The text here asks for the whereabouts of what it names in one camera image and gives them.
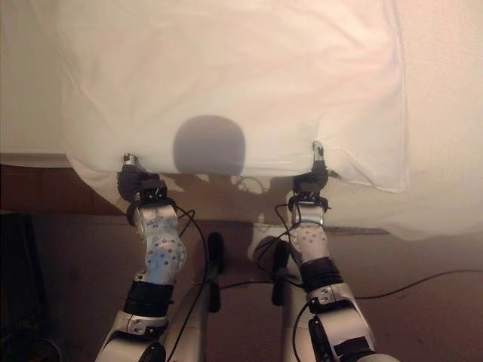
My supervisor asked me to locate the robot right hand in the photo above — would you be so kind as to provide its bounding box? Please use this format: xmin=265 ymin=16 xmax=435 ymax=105
xmin=293 ymin=140 xmax=340 ymax=194

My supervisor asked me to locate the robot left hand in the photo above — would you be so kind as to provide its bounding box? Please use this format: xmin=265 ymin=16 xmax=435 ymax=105
xmin=115 ymin=152 xmax=160 ymax=202

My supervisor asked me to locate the white pillow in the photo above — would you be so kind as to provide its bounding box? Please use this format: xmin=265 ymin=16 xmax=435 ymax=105
xmin=55 ymin=0 xmax=411 ymax=194

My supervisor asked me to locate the white bed sheet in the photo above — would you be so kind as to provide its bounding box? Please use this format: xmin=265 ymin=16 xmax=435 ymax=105
xmin=0 ymin=0 xmax=483 ymax=243

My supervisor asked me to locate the robot right foot dark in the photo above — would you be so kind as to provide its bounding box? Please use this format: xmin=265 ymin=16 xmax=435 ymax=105
xmin=270 ymin=240 xmax=292 ymax=307

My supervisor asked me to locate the robot foot dark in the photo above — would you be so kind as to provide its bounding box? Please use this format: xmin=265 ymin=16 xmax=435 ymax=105
xmin=206 ymin=231 xmax=225 ymax=314
xmin=270 ymin=240 xmax=292 ymax=307

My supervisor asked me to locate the robot left foot dark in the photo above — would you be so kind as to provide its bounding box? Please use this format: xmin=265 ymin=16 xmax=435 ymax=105
xmin=206 ymin=231 xmax=225 ymax=314

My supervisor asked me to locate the robot right leg silver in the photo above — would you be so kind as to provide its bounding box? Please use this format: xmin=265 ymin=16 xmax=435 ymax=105
xmin=281 ymin=263 xmax=315 ymax=362

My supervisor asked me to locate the robot leg silver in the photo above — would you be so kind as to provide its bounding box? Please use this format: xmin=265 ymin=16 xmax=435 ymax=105
xmin=281 ymin=263 xmax=315 ymax=362
xmin=162 ymin=279 xmax=213 ymax=362

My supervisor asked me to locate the robot left leg silver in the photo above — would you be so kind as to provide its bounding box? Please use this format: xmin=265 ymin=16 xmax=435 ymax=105
xmin=162 ymin=279 xmax=213 ymax=362

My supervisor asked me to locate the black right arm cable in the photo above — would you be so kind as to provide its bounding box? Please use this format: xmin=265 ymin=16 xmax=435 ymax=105
xmin=254 ymin=203 xmax=303 ymax=282

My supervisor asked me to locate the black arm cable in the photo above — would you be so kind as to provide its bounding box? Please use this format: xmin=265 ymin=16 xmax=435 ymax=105
xmin=165 ymin=201 xmax=213 ymax=362
xmin=254 ymin=203 xmax=303 ymax=282

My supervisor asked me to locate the brown wooden bed frame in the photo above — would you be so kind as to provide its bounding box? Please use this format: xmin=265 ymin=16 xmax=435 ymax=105
xmin=0 ymin=152 xmax=393 ymax=237

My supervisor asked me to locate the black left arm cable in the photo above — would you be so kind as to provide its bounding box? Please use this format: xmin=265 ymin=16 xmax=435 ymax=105
xmin=165 ymin=201 xmax=213 ymax=362

